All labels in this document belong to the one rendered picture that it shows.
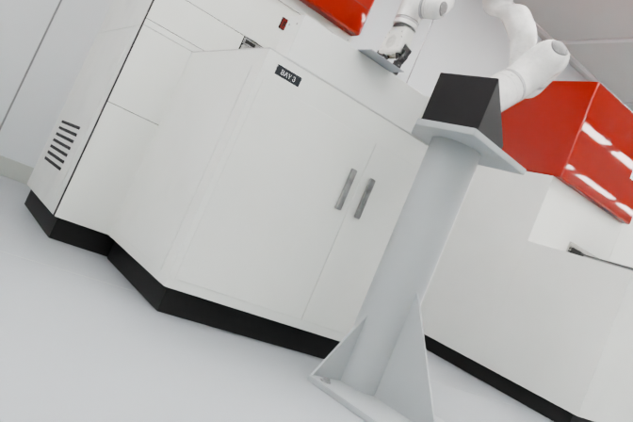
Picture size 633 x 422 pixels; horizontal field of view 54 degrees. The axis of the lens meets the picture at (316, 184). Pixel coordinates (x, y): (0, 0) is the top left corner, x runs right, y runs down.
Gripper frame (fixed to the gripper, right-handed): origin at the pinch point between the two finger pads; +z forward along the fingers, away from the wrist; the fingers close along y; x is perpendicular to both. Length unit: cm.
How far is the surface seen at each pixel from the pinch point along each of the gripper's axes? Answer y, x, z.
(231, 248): 5, -29, 73
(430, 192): 31.3, 10.5, 34.5
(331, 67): 4.8, -22.6, 10.6
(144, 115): -58, -50, 44
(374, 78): 4.8, -6.2, 6.0
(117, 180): -58, -49, 70
